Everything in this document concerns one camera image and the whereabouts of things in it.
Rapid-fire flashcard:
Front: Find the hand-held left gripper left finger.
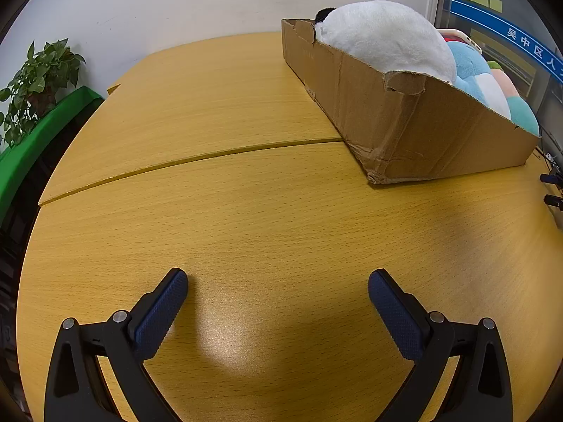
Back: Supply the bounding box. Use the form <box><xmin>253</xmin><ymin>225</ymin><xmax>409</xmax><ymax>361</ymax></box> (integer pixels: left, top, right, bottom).
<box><xmin>44</xmin><ymin>267</ymin><xmax>190</xmax><ymax>422</ymax></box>

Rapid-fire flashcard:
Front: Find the green potted plant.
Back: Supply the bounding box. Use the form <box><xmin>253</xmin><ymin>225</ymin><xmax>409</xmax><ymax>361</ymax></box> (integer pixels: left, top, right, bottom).
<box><xmin>0</xmin><ymin>39</ymin><xmax>86</xmax><ymax>148</ymax></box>

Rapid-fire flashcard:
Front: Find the white plush toy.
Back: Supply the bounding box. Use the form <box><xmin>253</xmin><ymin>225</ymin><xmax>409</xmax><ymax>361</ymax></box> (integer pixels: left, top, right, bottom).
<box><xmin>314</xmin><ymin>0</ymin><xmax>458</xmax><ymax>84</ymax></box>

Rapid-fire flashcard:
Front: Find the pink and teal plush toy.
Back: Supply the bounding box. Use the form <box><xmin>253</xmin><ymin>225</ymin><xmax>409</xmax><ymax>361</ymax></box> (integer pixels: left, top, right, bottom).
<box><xmin>486</xmin><ymin>59</ymin><xmax>541</xmax><ymax>136</ymax></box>

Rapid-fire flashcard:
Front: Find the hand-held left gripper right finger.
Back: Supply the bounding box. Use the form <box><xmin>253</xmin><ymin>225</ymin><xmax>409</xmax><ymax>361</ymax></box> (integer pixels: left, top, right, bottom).
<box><xmin>368</xmin><ymin>268</ymin><xmax>514</xmax><ymax>422</ymax></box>

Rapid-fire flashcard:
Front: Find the blue banner strip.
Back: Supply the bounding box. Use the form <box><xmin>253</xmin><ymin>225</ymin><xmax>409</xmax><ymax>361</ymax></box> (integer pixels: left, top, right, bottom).
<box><xmin>449</xmin><ymin>0</ymin><xmax>563</xmax><ymax>84</ymax></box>

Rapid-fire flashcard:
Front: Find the light blue plush toy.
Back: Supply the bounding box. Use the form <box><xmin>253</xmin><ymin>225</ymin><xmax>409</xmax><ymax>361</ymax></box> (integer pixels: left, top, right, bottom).
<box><xmin>446</xmin><ymin>40</ymin><xmax>513</xmax><ymax>119</ymax></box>

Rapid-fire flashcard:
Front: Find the brown cardboard box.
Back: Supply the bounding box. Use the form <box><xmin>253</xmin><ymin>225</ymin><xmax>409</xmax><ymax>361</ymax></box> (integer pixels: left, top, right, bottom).
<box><xmin>281</xmin><ymin>18</ymin><xmax>541</xmax><ymax>185</ymax></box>

